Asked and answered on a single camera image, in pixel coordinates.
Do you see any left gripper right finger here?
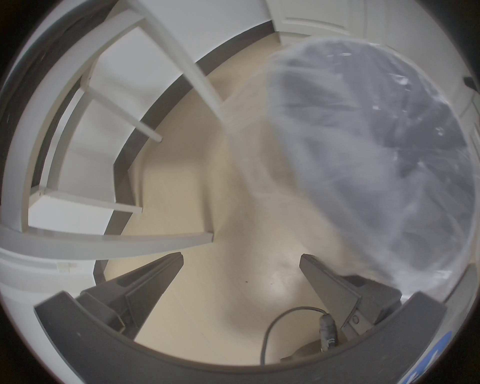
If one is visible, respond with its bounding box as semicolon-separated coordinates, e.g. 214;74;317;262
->
299;253;403;340

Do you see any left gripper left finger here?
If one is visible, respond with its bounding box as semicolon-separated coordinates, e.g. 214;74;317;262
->
80;252;184;340

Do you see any clear plastic bag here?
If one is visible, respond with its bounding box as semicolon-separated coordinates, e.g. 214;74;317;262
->
221;35;475;297

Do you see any white chair with grey seat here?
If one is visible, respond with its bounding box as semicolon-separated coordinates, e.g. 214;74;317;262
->
0;0;227;276

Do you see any black cable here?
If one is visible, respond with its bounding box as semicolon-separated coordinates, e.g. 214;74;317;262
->
260;307;340;366

